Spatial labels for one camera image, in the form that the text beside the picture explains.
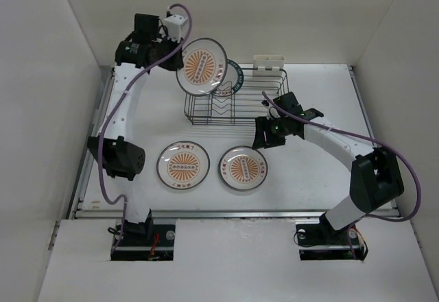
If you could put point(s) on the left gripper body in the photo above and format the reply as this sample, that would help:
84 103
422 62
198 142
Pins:
164 44

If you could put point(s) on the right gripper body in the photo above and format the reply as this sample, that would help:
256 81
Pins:
278 132

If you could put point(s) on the orange sunburst plate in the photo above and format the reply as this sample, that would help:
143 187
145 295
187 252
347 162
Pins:
183 165
242 169
204 67

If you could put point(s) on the green rimmed lettered plate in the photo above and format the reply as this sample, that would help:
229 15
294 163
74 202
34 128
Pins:
233 79

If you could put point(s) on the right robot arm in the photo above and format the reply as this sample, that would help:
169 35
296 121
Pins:
375 174

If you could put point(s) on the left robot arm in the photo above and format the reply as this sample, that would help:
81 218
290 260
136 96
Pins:
119 159

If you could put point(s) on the white plastic cutlery holder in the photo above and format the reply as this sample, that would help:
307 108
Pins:
268 62

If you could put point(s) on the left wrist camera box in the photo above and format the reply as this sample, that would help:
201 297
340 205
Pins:
174 25

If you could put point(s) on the wire dish rack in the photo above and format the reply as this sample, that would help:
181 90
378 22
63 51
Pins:
226 107

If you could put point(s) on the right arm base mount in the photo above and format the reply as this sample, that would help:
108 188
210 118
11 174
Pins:
318 243

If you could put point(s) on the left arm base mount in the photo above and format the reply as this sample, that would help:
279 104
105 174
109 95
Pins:
133 247

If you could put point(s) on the aluminium table edge rail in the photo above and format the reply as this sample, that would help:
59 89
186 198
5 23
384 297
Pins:
211 214

